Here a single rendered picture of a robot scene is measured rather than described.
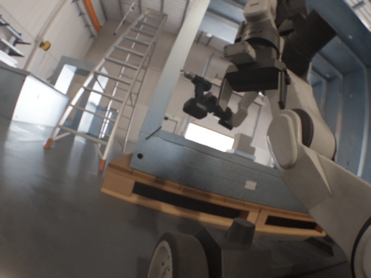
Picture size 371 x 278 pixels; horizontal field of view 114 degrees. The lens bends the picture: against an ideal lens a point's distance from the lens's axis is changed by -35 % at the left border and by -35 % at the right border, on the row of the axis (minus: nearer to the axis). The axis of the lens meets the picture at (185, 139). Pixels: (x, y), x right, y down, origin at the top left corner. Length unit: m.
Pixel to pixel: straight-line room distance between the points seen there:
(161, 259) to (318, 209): 0.32
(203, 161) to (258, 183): 0.40
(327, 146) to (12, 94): 2.93
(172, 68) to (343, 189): 1.00
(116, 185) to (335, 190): 0.92
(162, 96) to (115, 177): 0.50
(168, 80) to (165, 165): 0.48
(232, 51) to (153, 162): 0.82
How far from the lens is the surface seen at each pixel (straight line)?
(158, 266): 0.42
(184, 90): 12.34
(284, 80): 0.32
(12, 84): 2.88
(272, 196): 1.32
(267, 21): 0.46
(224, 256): 0.29
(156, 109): 1.04
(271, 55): 0.35
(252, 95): 1.07
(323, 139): 0.48
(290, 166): 0.40
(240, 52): 0.31
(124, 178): 0.99
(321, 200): 0.39
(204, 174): 1.07
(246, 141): 6.34
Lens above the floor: 0.33
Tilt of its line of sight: 5 degrees up
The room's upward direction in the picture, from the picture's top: 18 degrees clockwise
